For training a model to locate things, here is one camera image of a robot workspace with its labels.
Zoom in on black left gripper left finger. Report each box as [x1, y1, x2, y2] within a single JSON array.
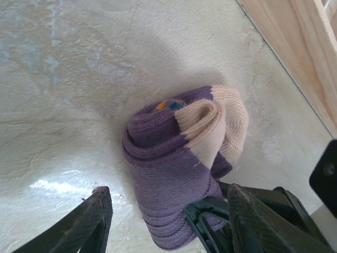
[[12, 186, 114, 253]]

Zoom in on wooden compartment tray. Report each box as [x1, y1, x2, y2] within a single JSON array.
[[235, 0, 337, 139]]

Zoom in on purple sock with beige toe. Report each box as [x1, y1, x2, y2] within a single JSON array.
[[121, 84, 250, 250]]

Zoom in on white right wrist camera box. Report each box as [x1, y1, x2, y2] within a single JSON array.
[[310, 204, 337, 239]]

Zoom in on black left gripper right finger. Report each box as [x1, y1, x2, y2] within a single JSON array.
[[226, 183, 336, 253]]

